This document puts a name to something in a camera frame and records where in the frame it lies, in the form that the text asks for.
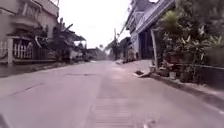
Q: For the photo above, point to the white picket fence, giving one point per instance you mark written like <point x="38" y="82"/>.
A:
<point x="21" y="51"/>

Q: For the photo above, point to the pale building with balcony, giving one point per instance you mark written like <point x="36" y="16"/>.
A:
<point x="30" y="16"/>

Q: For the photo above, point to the concrete kerb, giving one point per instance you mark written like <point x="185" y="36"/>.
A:
<point x="186" y="88"/>

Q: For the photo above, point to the dark low wall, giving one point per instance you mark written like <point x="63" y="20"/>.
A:
<point x="210" y="75"/>

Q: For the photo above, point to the dense green bushes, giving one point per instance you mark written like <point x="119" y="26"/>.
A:
<point x="190" y="40"/>

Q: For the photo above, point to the tree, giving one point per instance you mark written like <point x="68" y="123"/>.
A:
<point x="115" y="46"/>

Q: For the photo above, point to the grey concrete verge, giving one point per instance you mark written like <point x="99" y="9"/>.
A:
<point x="26" y="68"/>

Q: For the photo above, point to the grey concrete road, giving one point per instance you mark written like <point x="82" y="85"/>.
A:
<point x="100" y="93"/>

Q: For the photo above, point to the leafy plants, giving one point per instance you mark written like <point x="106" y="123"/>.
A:
<point x="61" y="40"/>

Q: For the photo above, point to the tall building with awning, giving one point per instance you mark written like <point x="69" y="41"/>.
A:
<point x="146" y="20"/>

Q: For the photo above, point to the pale leaning pole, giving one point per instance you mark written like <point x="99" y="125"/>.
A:
<point x="154" y="46"/>

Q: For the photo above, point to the low buildings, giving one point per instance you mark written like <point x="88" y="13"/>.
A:
<point x="95" y="53"/>

